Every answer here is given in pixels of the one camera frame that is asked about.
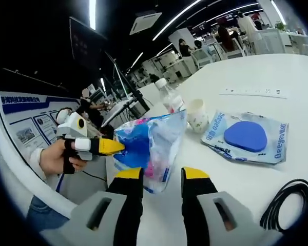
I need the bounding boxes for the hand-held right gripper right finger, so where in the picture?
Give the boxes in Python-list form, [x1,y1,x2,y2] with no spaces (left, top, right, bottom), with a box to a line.
[181,166,285,246]

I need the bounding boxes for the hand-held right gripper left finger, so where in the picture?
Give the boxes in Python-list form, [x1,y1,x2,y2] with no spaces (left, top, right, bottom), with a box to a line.
[40,168,144,246]

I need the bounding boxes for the blue and pink plastic packet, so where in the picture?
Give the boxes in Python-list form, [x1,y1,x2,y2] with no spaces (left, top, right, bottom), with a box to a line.
[112,109,188,194]

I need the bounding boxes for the clear plastic bottle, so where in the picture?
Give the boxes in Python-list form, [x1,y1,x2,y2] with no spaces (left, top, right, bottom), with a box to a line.
[155,78,187,115]

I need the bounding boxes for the clear packet with blue pad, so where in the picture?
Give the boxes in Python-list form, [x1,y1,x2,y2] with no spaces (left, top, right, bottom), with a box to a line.
[200,110,290,166]

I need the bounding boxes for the white paper cup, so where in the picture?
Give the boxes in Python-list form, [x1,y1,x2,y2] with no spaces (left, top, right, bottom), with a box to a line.
[186,98,210,134]

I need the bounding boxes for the person's left hand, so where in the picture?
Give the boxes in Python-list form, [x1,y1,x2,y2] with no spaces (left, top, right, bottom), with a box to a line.
[42,139,88,178]

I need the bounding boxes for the person's jeans leg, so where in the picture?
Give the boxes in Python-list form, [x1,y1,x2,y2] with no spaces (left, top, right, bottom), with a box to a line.
[27,196,70,229]

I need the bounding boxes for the black stand with screen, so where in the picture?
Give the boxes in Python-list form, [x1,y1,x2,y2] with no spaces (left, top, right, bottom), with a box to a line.
[112,57,151,121]

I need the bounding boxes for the person's white coat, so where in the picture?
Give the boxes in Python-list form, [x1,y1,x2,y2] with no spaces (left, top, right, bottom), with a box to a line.
[0,87,78,214]

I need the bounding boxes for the dark hanging screen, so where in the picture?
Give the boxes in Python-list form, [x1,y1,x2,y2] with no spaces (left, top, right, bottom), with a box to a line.
[69,16,108,69]

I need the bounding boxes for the wide ceiling light strip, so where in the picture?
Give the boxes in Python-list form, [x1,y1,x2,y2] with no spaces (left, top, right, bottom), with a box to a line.
[88,0,97,30]

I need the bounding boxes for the ceiling air conditioner panel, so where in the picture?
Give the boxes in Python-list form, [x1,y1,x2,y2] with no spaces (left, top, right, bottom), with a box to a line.
[129,12,163,35]

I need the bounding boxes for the table socket panel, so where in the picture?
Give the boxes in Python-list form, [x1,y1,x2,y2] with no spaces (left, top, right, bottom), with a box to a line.
[219,87,288,99]

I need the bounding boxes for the long ceiling light strip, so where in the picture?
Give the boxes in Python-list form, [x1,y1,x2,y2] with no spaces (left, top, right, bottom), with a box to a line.
[152,0,204,42]

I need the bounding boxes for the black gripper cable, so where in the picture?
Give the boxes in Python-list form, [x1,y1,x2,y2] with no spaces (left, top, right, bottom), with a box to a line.
[82,170,110,183]

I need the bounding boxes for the wall poster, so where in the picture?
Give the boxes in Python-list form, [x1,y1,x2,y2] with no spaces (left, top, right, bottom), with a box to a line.
[0,88,83,159]

